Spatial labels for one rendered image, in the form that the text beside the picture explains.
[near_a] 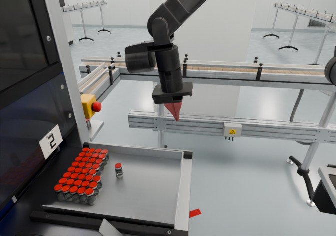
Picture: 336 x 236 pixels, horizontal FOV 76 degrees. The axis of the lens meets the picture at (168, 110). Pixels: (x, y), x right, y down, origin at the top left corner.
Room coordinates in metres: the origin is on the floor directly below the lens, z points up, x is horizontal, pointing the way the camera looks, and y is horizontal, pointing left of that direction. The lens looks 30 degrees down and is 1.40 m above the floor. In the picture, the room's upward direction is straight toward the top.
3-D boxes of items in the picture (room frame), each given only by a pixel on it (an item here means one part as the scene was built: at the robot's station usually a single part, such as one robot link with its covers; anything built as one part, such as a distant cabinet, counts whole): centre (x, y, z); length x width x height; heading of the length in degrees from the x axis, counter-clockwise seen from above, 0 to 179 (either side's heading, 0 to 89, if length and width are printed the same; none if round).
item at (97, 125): (0.76, 0.36, 0.87); 0.14 x 0.13 x 0.02; 82
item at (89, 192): (0.39, 0.21, 0.90); 0.02 x 0.02 x 0.05
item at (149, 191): (0.46, 0.13, 0.90); 0.34 x 0.26 x 0.04; 82
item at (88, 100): (0.74, 0.32, 0.99); 0.08 x 0.07 x 0.07; 82
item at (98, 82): (1.04, 0.43, 0.92); 0.69 x 0.16 x 0.16; 172
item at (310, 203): (1.26, -1.09, 0.07); 0.50 x 0.08 x 0.14; 172
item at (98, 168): (0.47, 0.22, 0.90); 0.18 x 0.02 x 0.05; 172
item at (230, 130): (1.28, -0.46, 0.50); 0.12 x 0.05 x 0.09; 82
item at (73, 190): (0.48, 0.24, 0.90); 0.18 x 0.02 x 0.05; 172
